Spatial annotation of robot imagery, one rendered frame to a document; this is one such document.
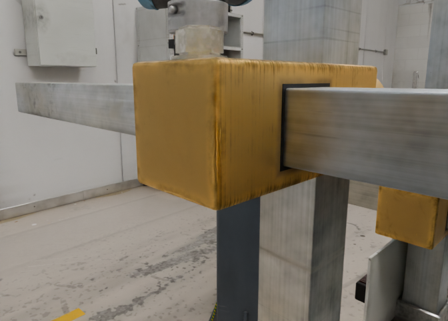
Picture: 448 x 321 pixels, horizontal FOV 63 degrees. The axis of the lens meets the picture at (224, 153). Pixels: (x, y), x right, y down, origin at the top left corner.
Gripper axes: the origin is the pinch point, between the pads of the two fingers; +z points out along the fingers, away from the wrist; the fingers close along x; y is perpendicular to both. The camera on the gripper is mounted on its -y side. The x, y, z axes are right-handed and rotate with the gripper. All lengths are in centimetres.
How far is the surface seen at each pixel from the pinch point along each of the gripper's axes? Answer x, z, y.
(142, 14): -136, -60, 236
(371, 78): 18.9, -14.7, -34.2
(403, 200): 4.7, -4.2, -31.6
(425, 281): -2.6, 6.4, -32.4
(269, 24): 22.4, -17.2, -30.2
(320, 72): 23.8, -14.9, -34.2
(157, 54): -137, -27, 217
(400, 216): 4.7, -2.6, -31.5
